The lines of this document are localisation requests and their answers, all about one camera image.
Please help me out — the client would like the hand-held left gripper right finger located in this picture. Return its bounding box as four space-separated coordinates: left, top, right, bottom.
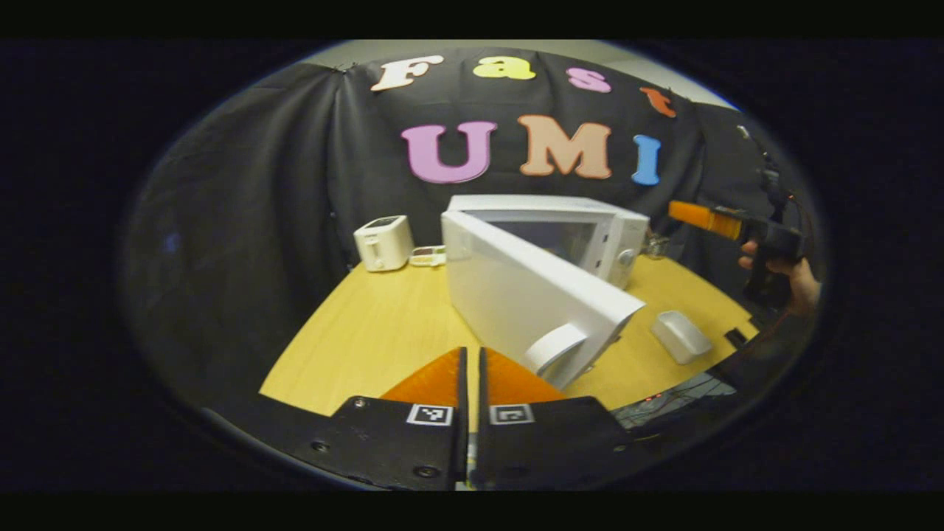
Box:
472 347 644 490

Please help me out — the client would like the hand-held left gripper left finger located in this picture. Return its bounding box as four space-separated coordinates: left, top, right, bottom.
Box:
291 347 470 491

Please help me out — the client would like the white microwave oven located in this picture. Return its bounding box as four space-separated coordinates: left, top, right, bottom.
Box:
440 194 651 392

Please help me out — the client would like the white plastic tray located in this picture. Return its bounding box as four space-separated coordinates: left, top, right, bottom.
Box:
650 310 714 366

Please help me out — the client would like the white toaster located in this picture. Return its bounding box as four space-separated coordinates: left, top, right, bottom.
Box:
353 215 415 273

